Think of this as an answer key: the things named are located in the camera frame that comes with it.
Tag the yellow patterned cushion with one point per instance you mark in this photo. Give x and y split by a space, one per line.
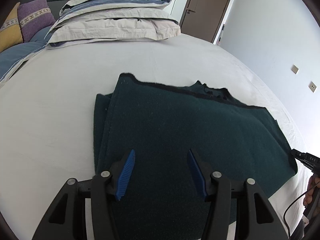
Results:
10 34

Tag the dark green knit sweater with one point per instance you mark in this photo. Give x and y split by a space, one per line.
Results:
161 124

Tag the person's right hand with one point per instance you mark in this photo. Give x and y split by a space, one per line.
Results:
311 192

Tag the blue grey pillow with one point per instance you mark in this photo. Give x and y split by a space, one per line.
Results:
14 57

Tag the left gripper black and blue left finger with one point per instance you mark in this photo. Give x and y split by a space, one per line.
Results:
65 218

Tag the upper beige wall socket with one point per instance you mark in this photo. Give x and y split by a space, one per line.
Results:
295 69

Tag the purple patterned cushion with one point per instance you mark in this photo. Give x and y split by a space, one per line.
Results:
34 16

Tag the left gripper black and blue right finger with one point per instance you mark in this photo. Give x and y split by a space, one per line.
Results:
255 216

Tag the folded grey blue duvet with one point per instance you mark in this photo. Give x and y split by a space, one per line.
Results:
88 21

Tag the beige wall socket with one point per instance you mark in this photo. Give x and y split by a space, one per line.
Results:
295 69
312 86

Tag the lower beige wall socket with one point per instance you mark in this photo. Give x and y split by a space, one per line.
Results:
312 86

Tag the brown wooden door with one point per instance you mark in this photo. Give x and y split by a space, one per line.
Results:
202 18

